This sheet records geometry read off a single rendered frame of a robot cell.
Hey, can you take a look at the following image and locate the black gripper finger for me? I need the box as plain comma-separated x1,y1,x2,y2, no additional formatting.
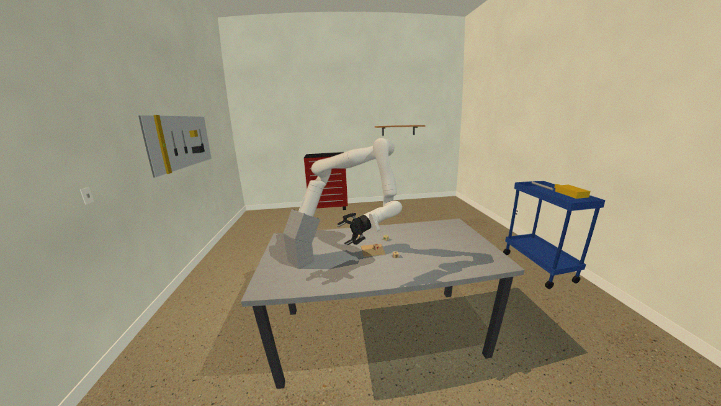
337,213,359,227
344,228,365,245

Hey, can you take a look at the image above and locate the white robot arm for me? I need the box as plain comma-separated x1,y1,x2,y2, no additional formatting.
299,138,402,232

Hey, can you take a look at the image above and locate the tan flat mat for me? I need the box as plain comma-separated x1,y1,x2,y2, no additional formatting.
361,244,385,257

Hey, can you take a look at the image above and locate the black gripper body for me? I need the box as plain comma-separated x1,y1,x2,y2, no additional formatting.
350,215,371,235

